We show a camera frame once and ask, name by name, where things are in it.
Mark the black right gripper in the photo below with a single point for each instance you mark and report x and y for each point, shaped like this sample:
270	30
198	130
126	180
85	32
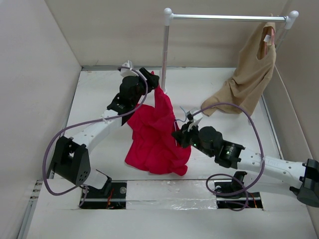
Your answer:
182	135

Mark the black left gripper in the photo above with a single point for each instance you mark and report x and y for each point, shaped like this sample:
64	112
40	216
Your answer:
152	80

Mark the light blue wire hanger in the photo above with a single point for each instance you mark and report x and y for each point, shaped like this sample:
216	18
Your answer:
180	115

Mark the red t-shirt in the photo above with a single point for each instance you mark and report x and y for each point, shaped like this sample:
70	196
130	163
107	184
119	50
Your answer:
153	148

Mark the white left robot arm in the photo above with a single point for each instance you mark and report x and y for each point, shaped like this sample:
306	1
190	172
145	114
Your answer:
71	155

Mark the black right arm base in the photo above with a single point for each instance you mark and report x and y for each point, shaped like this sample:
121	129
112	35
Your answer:
236	202

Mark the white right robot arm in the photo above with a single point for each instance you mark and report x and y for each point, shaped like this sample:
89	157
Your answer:
298	179

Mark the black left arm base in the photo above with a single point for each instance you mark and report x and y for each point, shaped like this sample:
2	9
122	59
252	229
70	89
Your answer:
101	192

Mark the beige t-shirt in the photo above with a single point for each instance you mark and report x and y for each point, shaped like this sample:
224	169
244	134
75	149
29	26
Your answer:
249	79

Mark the pink hanger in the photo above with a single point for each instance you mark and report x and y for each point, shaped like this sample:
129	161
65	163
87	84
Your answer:
268	39

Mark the white metal clothes rack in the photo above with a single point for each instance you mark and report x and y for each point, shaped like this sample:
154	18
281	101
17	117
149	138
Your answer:
169	16

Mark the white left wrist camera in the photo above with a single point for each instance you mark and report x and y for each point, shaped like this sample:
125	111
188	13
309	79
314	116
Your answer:
125	69

